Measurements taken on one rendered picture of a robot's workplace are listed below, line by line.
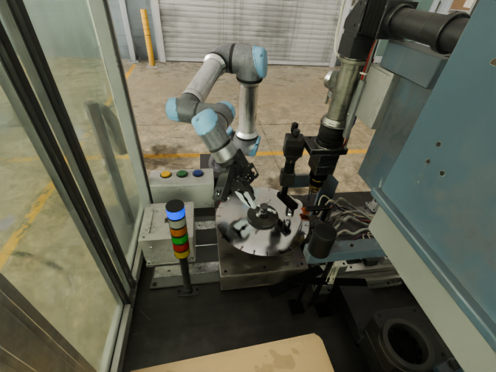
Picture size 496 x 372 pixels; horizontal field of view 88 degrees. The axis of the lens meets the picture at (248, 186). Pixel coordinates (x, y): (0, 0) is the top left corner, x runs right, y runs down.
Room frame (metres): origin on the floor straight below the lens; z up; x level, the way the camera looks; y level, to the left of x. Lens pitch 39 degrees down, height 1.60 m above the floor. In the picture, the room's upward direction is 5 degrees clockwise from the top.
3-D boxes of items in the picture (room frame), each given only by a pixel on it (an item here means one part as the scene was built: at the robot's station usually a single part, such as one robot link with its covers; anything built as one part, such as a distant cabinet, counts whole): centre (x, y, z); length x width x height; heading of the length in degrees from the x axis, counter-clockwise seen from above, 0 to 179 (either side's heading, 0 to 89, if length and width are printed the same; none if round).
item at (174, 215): (0.44, 0.17, 1.14); 0.05 x 0.04 x 0.03; 12
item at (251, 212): (0.64, -0.06, 0.96); 0.11 x 0.11 x 0.03
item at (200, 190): (0.89, 0.30, 0.82); 0.28 x 0.11 x 0.15; 102
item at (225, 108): (0.79, 0.12, 1.24); 0.11 x 0.11 x 0.08; 80
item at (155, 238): (0.63, 0.28, 0.82); 0.18 x 0.18 x 0.15; 12
